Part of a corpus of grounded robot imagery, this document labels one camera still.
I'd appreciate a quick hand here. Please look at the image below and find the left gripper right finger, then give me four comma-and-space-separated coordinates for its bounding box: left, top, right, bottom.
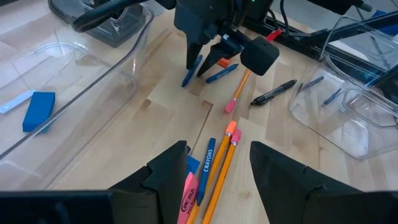
250, 141, 358, 224

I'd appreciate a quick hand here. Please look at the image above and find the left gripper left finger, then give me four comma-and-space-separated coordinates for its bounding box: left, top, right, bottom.
108, 140, 188, 224

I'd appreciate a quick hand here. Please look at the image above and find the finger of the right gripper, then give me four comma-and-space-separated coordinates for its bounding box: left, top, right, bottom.
185, 40, 203, 70
197, 45, 233, 78

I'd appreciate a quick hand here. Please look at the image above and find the red eraser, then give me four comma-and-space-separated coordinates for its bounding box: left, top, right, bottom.
216, 57, 233, 69

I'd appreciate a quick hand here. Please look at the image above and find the blue crayon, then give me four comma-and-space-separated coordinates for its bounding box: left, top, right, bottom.
205, 63, 240, 85
322, 88, 343, 106
300, 75, 325, 93
181, 54, 204, 88
197, 137, 217, 207

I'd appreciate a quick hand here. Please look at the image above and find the black pen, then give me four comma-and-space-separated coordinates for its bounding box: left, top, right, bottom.
250, 79, 299, 107

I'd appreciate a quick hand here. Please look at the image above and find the clear plastic bin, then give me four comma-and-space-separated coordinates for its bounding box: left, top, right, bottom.
289, 15, 398, 161
0, 2, 155, 190

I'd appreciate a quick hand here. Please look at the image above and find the person's leg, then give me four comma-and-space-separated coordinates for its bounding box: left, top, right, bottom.
371, 9, 398, 35

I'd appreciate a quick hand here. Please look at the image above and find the black aluminium frame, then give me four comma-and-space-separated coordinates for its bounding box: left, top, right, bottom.
242, 11, 398, 103

